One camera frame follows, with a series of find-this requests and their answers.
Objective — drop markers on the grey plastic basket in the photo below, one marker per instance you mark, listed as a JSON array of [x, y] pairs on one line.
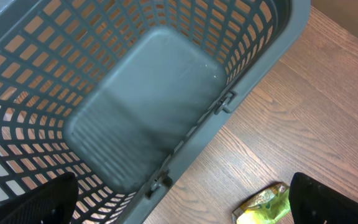
[[126, 94]]

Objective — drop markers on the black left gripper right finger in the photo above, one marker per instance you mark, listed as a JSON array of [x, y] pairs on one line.
[[313, 202]]

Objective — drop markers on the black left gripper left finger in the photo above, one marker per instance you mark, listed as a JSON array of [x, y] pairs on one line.
[[52, 202]]

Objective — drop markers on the green yellow snack pouch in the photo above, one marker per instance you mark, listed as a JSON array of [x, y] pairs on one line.
[[265, 207]]

